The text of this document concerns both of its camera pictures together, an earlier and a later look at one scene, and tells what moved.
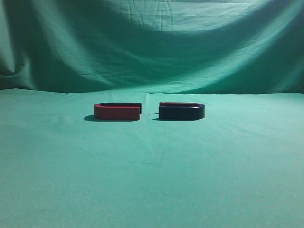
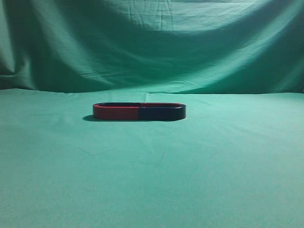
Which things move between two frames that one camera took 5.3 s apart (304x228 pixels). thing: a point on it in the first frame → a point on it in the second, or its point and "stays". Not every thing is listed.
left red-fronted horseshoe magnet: (118, 110) stays
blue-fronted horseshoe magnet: (184, 110) → (162, 111)
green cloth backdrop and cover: (241, 166) stays
